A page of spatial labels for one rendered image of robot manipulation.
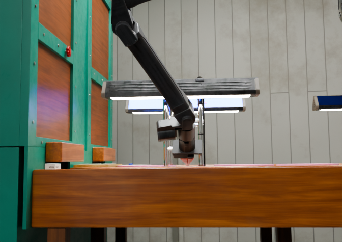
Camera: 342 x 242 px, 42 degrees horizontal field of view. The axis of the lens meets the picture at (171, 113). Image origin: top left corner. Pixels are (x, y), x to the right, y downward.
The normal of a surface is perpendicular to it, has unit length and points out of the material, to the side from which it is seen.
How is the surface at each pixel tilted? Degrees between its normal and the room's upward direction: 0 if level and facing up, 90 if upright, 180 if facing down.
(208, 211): 90
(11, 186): 90
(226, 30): 90
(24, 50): 90
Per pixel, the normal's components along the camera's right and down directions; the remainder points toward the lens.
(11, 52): -0.07, -0.11
